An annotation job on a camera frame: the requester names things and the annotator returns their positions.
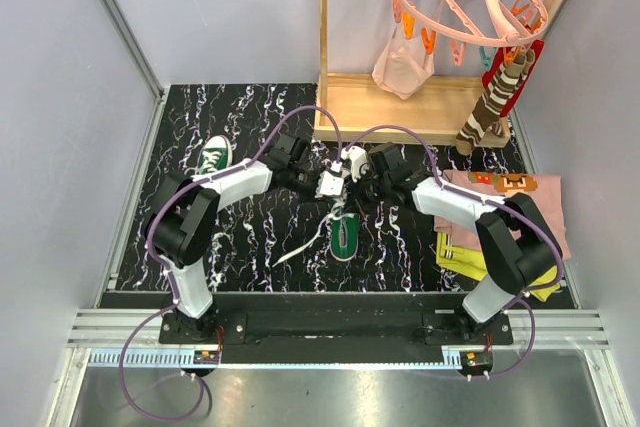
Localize purple cable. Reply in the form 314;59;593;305
340;124;566;381
116;104;343;421

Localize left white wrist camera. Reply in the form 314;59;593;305
317;162;345;199

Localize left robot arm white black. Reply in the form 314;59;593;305
145;134;343;343

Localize pink mesh laundry bag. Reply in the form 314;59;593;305
372;9;435;100

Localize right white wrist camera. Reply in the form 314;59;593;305
341;146;370;183

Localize yellow folded garment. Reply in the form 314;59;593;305
436;232;560;302

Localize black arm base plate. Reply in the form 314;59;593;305
160;309;514;346

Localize pink shirt with pixel character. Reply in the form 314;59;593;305
435;170;571;260

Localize wooden drying rack frame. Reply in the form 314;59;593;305
314;0;566;145

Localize aluminium rail frame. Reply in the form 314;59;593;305
68;310;609;371

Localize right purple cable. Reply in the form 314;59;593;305
340;124;566;381

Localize white lace of sneaker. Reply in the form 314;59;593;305
275;201;344;265

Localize green sneaker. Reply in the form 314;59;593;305
189;135;233;180
330;202;361;262

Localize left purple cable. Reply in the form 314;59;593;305
116;104;343;421

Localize pink round clothes peg hanger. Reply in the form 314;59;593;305
391;0;550;67

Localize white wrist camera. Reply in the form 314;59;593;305
317;162;345;199
341;146;370;183

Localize red cloth on hanger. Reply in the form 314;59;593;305
482;39;545;118

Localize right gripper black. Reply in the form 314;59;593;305
344;167;392;217

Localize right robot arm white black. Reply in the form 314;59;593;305
341;143;562;344

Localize brown white striped sock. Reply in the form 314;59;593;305
455;49;531;156

